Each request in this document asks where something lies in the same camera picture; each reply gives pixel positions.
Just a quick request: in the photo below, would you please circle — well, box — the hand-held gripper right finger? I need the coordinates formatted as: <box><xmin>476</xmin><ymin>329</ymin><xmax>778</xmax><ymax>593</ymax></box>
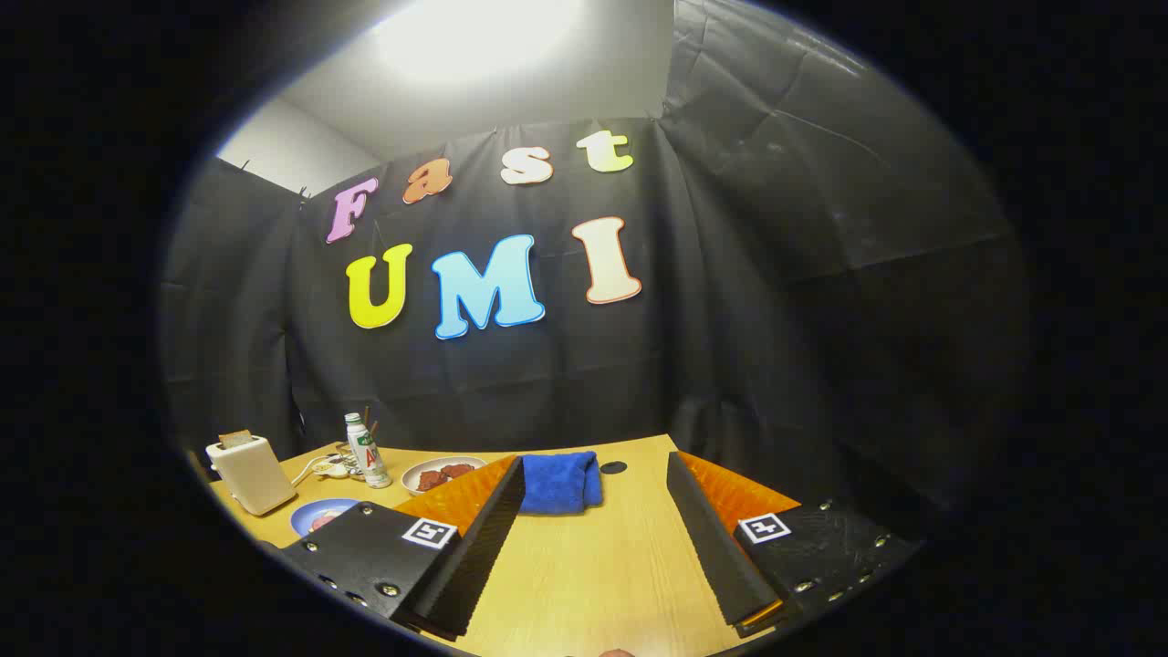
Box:
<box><xmin>666</xmin><ymin>450</ymin><xmax>923</xmax><ymax>638</ymax></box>

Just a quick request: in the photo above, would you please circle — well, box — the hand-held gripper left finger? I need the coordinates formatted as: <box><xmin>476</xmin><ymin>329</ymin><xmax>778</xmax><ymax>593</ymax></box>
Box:
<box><xmin>274</xmin><ymin>454</ymin><xmax>527</xmax><ymax>641</ymax></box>

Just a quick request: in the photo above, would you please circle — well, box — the blue folded towel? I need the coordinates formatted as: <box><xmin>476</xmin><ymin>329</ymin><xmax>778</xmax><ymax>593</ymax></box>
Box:
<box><xmin>518</xmin><ymin>451</ymin><xmax>604</xmax><ymax>516</ymax></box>

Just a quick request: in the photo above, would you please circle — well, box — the beige oval plate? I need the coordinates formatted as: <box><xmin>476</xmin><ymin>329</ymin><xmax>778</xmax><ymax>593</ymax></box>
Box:
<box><xmin>401</xmin><ymin>455</ymin><xmax>487</xmax><ymax>496</ymax></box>

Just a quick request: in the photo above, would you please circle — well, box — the white bottle green cap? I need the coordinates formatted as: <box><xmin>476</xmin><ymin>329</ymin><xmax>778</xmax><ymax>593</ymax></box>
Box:
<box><xmin>344</xmin><ymin>412</ymin><xmax>393</xmax><ymax>490</ymax></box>

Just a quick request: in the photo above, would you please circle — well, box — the blue round plate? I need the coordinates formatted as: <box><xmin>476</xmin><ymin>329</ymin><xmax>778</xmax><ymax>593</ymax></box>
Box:
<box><xmin>290</xmin><ymin>498</ymin><xmax>364</xmax><ymax>539</ymax></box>

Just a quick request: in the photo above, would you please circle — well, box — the white toaster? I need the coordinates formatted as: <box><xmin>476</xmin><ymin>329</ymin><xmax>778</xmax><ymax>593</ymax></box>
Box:
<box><xmin>205</xmin><ymin>435</ymin><xmax>298</xmax><ymax>517</ymax></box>

